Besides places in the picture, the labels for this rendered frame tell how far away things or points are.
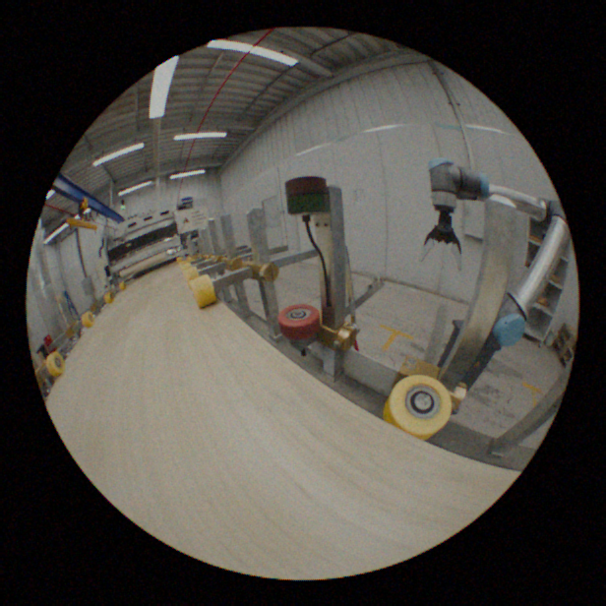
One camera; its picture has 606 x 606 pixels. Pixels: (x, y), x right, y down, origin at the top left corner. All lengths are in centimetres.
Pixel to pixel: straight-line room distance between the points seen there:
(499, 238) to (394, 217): 283
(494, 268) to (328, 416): 24
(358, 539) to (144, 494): 21
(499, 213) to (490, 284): 8
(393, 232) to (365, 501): 302
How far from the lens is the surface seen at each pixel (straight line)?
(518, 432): 47
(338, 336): 33
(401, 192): 301
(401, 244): 299
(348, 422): 18
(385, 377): 40
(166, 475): 23
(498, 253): 22
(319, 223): 28
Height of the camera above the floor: 107
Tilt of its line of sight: 27 degrees down
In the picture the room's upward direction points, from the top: 6 degrees counter-clockwise
